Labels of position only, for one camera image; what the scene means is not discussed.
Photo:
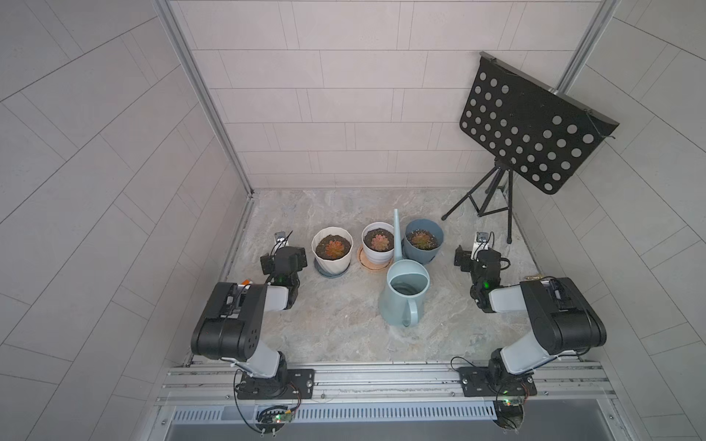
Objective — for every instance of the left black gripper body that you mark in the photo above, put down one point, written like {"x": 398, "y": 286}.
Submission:
{"x": 298, "y": 262}

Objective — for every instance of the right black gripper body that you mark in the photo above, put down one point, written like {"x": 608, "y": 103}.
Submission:
{"x": 462, "y": 258}

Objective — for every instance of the light blue watering can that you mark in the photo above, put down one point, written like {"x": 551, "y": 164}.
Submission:
{"x": 402, "y": 301}

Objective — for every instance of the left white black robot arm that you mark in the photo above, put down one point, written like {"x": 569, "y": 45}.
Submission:
{"x": 230, "y": 325}

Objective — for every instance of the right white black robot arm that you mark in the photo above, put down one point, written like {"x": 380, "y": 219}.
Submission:
{"x": 561, "y": 318}

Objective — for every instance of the orange red succulent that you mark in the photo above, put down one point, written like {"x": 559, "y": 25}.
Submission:
{"x": 333, "y": 247}

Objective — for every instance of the green red succulent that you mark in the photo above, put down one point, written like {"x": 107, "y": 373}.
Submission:
{"x": 423, "y": 240}

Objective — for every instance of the pink succulent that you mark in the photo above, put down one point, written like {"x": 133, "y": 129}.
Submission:
{"x": 380, "y": 243}

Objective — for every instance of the cream ribbed plant pot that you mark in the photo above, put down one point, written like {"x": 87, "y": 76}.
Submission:
{"x": 336, "y": 267}

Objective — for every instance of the blue ribbed plant pot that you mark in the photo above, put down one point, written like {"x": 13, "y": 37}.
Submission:
{"x": 422, "y": 256}

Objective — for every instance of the terracotta pot saucer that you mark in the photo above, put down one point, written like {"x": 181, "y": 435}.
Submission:
{"x": 366, "y": 263}

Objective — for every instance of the white round plant pot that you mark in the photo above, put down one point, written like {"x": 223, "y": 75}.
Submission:
{"x": 368, "y": 233}

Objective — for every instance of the white ventilation grille strip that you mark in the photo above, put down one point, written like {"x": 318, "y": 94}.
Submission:
{"x": 342, "y": 413}

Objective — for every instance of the right green circuit board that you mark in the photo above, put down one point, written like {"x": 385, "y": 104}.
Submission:
{"x": 509, "y": 414}

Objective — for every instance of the green circuit board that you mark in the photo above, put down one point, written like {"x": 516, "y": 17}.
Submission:
{"x": 509, "y": 414}
{"x": 272, "y": 419}

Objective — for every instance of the black perforated music stand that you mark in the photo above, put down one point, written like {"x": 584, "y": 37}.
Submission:
{"x": 532, "y": 131}

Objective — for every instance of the left green circuit board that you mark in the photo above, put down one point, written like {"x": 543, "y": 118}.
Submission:
{"x": 272, "y": 419}

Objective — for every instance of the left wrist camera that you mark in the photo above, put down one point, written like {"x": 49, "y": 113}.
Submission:
{"x": 282, "y": 239}

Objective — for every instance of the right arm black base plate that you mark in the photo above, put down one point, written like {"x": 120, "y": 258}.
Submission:
{"x": 492, "y": 383}

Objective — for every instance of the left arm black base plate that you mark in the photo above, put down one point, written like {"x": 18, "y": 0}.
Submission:
{"x": 294, "y": 385}

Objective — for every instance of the aluminium mounting rail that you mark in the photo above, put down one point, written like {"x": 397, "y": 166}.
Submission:
{"x": 335, "y": 383}

